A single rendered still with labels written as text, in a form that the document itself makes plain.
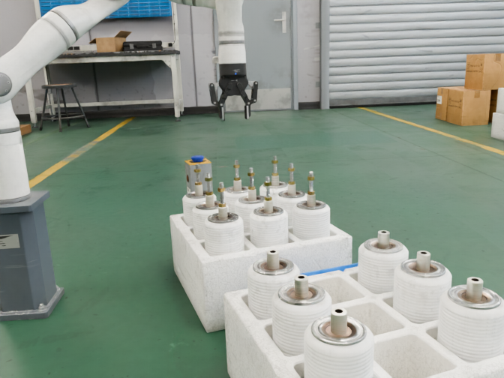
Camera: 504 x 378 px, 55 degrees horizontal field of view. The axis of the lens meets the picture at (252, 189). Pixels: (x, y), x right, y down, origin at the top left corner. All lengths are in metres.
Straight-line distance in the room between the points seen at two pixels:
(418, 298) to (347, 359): 0.25
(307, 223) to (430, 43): 5.53
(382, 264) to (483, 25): 6.08
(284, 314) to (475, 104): 4.03
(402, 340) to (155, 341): 0.58
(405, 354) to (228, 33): 0.89
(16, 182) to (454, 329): 1.02
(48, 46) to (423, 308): 1.02
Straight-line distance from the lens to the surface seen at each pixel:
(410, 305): 0.90
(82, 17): 1.38
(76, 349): 1.22
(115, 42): 5.76
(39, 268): 1.36
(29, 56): 1.31
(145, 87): 6.22
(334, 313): 0.69
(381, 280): 0.98
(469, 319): 0.80
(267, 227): 1.18
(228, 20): 1.35
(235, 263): 1.14
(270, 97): 6.19
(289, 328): 0.78
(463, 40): 6.80
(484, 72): 4.68
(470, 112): 4.66
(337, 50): 6.27
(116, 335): 1.24
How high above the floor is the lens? 0.62
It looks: 15 degrees down
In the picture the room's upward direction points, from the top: 2 degrees counter-clockwise
